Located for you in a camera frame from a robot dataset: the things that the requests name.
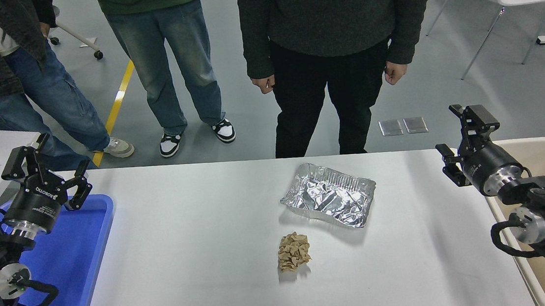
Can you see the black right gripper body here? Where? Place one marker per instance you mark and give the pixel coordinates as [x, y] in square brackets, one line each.
[486, 166]

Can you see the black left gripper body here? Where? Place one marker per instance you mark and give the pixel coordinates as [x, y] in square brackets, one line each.
[35, 203]

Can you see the foil tray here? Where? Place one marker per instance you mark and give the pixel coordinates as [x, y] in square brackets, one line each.
[328, 197]

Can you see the tan paper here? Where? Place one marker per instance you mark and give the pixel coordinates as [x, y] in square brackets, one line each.
[293, 252]

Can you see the person's left hand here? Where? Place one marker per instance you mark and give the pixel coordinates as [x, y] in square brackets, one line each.
[395, 72]
[45, 29]

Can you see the person's right hand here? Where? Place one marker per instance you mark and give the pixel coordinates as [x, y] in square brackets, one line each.
[264, 84]

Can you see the metal floor plate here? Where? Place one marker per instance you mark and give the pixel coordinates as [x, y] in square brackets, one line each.
[415, 125]
[390, 128]

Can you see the blue plastic tray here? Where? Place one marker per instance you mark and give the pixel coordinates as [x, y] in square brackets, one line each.
[79, 258]

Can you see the person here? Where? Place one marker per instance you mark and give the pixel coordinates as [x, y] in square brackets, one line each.
[45, 89]
[330, 20]
[165, 49]

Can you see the grey office chair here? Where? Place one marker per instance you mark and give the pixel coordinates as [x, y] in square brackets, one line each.
[80, 39]

